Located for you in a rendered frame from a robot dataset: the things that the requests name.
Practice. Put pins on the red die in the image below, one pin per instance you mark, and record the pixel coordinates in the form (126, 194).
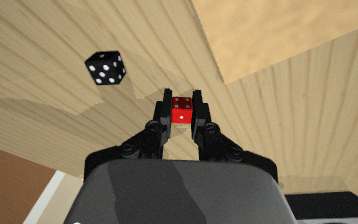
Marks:
(181, 111)

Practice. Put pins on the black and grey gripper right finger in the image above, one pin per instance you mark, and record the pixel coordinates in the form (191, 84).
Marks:
(214, 146)

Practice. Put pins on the black die with white pips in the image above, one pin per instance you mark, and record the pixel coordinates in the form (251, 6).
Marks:
(106, 67)

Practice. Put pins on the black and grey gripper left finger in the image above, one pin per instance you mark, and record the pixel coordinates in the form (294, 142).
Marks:
(143, 145)

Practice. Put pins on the tan flat mat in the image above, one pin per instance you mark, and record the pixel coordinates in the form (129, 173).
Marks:
(246, 36)

